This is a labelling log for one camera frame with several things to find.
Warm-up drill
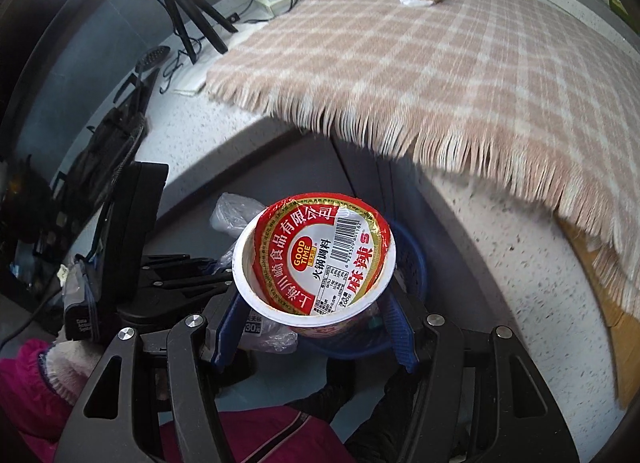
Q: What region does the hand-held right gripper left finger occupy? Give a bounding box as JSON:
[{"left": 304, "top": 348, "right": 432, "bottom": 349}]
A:
[{"left": 52, "top": 288, "right": 251, "bottom": 463}]

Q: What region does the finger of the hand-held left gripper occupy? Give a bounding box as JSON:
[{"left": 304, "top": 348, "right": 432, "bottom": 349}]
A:
[
  {"left": 117, "top": 272, "right": 237, "bottom": 327},
  {"left": 141, "top": 254, "right": 222, "bottom": 279}
]

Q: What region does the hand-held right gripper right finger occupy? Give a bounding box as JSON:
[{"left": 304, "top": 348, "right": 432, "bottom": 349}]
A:
[{"left": 382, "top": 288, "right": 568, "bottom": 463}]

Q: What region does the blue plastic basket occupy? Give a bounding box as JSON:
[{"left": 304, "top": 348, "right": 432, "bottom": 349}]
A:
[{"left": 295, "top": 220, "right": 428, "bottom": 359}]

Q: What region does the clear plastic bag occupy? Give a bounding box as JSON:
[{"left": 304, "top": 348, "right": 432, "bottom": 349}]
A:
[{"left": 210, "top": 193, "right": 299, "bottom": 355}]

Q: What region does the red lidded sauce cup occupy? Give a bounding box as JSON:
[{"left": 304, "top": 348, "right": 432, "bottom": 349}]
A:
[{"left": 232, "top": 193, "right": 398, "bottom": 341}]

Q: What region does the person's left forearm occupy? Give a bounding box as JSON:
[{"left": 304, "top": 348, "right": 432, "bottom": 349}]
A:
[{"left": 0, "top": 338, "right": 107, "bottom": 444}]

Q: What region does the black bag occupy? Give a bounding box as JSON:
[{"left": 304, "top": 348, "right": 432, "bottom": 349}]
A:
[{"left": 62, "top": 106, "right": 150, "bottom": 226}]

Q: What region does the pink jacket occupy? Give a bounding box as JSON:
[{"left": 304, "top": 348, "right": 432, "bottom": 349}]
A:
[{"left": 159, "top": 404, "right": 357, "bottom": 463}]

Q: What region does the white paper sheet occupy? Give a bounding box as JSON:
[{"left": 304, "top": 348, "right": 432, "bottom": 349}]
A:
[{"left": 172, "top": 74, "right": 209, "bottom": 97}]

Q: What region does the black slotted ladle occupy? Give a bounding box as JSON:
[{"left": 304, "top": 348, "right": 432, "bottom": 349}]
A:
[{"left": 134, "top": 45, "right": 172, "bottom": 75}]

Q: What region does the beige checked fringed tablecloth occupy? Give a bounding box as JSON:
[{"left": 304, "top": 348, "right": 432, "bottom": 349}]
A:
[{"left": 205, "top": 0, "right": 640, "bottom": 316}]

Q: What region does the black cable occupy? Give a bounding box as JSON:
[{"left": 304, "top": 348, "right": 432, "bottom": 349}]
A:
[{"left": 159, "top": 56, "right": 198, "bottom": 95}]

